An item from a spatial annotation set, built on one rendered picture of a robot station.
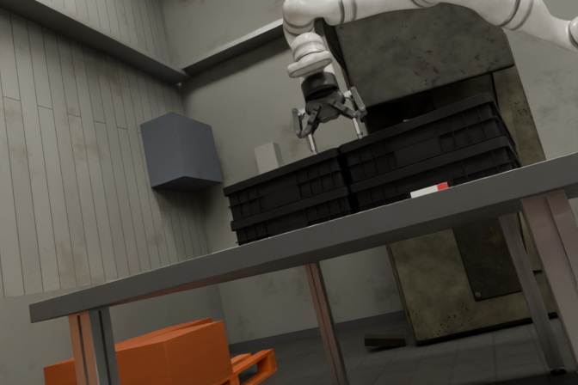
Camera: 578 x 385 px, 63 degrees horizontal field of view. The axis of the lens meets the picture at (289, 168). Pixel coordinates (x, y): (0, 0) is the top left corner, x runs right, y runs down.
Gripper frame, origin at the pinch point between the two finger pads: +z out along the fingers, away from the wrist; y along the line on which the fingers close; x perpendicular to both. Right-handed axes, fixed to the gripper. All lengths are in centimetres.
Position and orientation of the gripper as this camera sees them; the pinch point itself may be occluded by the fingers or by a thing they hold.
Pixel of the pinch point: (336, 143)
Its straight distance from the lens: 93.5
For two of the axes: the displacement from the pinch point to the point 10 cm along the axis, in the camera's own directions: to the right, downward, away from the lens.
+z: 2.3, 9.1, -3.5
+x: -3.1, -2.8, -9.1
